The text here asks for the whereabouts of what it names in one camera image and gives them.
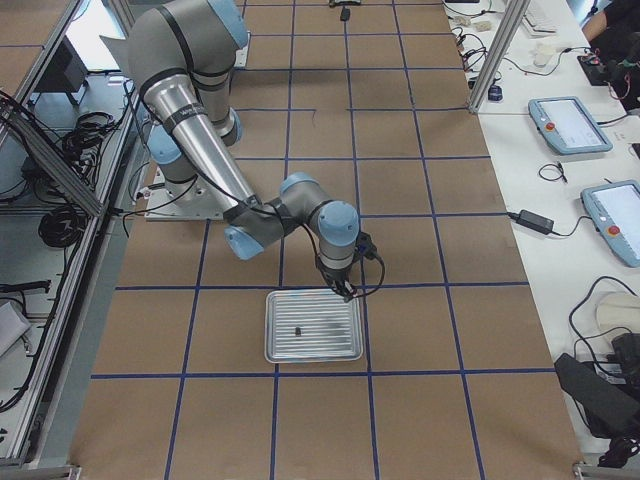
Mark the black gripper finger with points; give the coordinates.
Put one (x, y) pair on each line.
(346, 295)

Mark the black power adapter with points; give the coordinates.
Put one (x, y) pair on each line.
(535, 222)

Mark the black rectangular brake pad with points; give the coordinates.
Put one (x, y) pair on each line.
(345, 14)

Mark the far blue teach pendant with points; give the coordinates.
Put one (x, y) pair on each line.
(567, 126)

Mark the blue teach pendant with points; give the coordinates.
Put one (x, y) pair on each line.
(614, 209)
(567, 126)

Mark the near blue teach pendant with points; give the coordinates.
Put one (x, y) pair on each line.
(614, 209)

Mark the silver aluminium frame post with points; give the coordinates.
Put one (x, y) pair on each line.
(512, 18)

